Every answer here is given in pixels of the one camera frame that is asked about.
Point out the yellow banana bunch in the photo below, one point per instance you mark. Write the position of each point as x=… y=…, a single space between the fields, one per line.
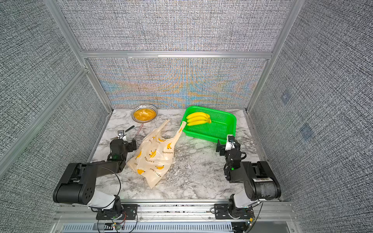
x=198 y=118

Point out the patterned bowl with yellow food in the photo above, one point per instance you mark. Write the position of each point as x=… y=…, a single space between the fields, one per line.
x=144 y=113

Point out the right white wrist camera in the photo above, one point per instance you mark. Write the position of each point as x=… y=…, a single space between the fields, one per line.
x=230 y=143

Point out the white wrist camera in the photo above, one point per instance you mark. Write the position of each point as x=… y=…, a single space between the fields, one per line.
x=122 y=135
x=230 y=143

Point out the green plastic basket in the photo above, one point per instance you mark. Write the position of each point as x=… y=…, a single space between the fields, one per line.
x=222 y=125

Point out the aluminium front rail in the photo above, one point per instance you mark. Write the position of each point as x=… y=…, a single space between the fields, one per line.
x=178 y=216

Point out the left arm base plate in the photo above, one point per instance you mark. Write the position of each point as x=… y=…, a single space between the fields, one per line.
x=127 y=212

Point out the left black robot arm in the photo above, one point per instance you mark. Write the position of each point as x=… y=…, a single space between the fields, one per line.
x=78 y=182

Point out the banana print plastic bag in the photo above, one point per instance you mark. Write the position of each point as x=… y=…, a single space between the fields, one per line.
x=155 y=155

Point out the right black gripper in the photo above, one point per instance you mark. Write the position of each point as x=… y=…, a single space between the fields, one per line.
x=221 y=147

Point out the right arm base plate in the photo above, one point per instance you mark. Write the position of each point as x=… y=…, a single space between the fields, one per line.
x=223 y=211

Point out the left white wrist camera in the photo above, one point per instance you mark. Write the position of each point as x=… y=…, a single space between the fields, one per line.
x=122 y=135

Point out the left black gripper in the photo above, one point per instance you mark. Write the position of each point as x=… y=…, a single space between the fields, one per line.
x=129 y=145

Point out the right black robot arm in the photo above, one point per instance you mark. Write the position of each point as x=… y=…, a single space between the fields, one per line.
x=258 y=179

